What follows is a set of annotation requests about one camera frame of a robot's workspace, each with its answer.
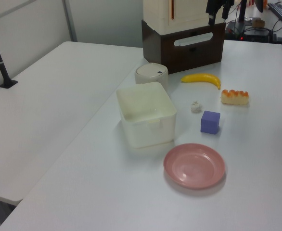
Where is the dark brown storage box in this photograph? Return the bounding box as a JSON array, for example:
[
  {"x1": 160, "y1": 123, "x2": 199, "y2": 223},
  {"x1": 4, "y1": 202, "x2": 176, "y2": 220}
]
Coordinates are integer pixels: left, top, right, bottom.
[{"x1": 141, "y1": 19, "x2": 226, "y2": 75}]

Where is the small beige lidded trash can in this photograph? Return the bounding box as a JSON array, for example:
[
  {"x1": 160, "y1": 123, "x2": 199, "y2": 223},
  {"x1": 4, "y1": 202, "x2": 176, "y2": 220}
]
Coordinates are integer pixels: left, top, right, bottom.
[{"x1": 134, "y1": 63, "x2": 169, "y2": 91}]

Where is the yellow banana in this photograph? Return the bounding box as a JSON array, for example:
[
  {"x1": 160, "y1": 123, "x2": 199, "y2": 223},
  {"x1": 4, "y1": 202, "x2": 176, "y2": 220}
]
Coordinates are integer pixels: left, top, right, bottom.
[{"x1": 180, "y1": 73, "x2": 222, "y2": 90}]

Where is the cream plastic storage box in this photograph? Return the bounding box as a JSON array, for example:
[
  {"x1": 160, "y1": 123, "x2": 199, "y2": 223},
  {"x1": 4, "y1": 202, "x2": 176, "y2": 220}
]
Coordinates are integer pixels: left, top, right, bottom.
[{"x1": 142, "y1": 0, "x2": 212, "y2": 35}]

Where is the pink plastic plate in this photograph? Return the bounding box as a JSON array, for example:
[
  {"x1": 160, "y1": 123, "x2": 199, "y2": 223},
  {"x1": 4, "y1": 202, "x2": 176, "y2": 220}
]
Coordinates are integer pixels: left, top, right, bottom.
[{"x1": 163, "y1": 143, "x2": 227, "y2": 190}]

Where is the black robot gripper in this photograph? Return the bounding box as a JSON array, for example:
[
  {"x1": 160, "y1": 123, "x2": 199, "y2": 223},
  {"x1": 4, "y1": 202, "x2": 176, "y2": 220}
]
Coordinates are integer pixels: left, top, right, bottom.
[{"x1": 205, "y1": 0, "x2": 234, "y2": 26}]

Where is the black monitor stand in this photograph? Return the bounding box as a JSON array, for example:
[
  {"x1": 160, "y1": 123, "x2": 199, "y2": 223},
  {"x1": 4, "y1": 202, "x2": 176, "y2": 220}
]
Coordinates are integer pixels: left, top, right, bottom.
[{"x1": 236, "y1": 0, "x2": 249, "y2": 24}]

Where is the bread slice with orange topping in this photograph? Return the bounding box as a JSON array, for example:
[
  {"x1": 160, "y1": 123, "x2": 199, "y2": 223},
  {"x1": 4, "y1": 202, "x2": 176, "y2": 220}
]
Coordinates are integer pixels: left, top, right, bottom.
[{"x1": 221, "y1": 89, "x2": 250, "y2": 107}]

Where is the white square plastic container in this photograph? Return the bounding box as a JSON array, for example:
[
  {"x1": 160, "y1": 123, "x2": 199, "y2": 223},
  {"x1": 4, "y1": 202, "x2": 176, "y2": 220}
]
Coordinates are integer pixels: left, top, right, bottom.
[{"x1": 115, "y1": 81, "x2": 178, "y2": 148}]

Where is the black electronics box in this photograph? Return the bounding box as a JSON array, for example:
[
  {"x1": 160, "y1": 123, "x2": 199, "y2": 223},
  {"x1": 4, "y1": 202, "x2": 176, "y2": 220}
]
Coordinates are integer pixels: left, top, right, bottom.
[{"x1": 226, "y1": 20, "x2": 272, "y2": 42}]

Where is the black keyboard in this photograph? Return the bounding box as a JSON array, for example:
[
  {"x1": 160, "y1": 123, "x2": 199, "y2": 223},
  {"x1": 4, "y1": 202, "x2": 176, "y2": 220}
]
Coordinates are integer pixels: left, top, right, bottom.
[{"x1": 267, "y1": 2, "x2": 282, "y2": 20}]

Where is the purple cube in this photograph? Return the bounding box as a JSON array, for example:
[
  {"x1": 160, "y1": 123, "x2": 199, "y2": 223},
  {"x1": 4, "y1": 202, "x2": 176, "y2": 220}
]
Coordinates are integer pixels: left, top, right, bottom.
[{"x1": 200, "y1": 110, "x2": 221, "y2": 135}]

